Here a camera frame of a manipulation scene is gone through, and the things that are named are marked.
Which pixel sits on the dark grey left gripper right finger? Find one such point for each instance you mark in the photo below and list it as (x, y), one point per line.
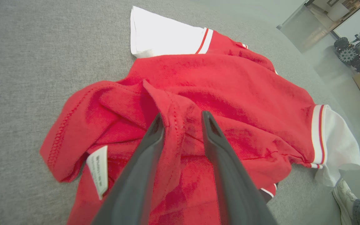
(233, 187)

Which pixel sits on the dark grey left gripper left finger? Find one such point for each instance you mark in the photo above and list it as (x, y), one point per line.
(136, 175)

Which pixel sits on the red shirt with white sleeves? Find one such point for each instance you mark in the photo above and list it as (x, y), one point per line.
(230, 87)

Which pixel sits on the white sneaker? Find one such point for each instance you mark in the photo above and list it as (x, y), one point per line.
(344, 197)

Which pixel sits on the wheeled robot with black wheels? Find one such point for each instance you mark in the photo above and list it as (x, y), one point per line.
(347, 54)

